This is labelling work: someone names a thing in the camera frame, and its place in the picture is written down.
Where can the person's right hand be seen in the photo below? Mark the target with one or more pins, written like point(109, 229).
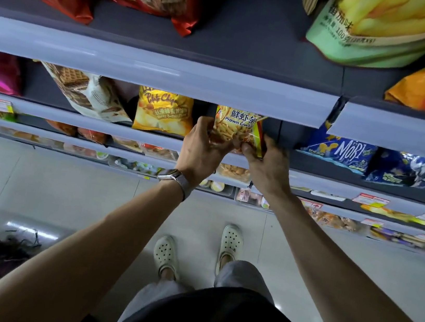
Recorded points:
point(270, 171)

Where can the person's left hand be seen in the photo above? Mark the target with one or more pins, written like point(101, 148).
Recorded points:
point(198, 153)

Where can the yellow prawn cracker bag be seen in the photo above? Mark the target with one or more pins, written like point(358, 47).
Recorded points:
point(233, 124)

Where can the golden striped snack bag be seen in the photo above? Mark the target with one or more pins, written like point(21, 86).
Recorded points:
point(164, 112)

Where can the small red snack bag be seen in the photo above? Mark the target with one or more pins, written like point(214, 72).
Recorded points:
point(128, 144)
point(61, 128)
point(91, 136)

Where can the grey store shelving unit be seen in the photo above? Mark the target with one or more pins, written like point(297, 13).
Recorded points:
point(150, 67)

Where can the golden yellow snack bag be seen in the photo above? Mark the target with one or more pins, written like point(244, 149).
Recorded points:
point(379, 211)

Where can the tray of wafer stick packs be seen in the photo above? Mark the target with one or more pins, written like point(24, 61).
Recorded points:
point(402, 237)

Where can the person's left forearm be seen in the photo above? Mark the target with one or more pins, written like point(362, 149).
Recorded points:
point(64, 264)

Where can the person's right forearm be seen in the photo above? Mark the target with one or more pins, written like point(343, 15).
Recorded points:
point(336, 286)

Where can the person's right white clog shoe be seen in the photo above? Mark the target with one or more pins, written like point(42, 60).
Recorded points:
point(230, 244)

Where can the person's white clog shoe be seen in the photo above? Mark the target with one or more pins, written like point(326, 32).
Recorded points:
point(165, 255)
point(230, 244)

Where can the person's right leg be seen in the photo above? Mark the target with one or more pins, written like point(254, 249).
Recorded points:
point(225, 261)

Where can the person's leg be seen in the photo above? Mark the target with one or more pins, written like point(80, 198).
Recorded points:
point(225, 261)
point(167, 274)

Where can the person's left white clog shoe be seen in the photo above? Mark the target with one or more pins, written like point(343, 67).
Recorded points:
point(165, 255)

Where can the person's grey shorts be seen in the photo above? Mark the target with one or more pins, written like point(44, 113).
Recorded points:
point(243, 277)

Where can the person's left leg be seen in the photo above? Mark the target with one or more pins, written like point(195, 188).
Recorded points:
point(167, 274)

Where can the person's black shirt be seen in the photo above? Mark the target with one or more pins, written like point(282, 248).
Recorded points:
point(221, 321)

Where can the smartwatch with grey band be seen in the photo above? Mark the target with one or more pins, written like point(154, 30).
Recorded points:
point(182, 182)

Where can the row of pale jelly cups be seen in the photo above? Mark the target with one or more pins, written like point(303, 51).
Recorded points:
point(213, 185)

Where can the pile of pale green packs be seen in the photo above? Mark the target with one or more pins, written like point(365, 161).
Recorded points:
point(136, 166)

